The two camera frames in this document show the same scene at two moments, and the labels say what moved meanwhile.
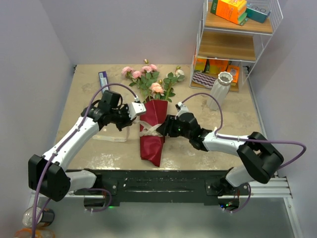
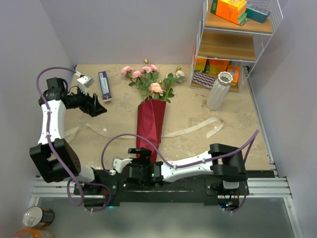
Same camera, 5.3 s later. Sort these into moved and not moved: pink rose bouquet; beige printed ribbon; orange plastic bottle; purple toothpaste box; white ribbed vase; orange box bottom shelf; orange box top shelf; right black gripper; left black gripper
Moved: beige printed ribbon; right black gripper; left black gripper
Not moved: orange box top shelf; purple toothpaste box; pink rose bouquet; orange box bottom shelf; white ribbed vase; orange plastic bottle
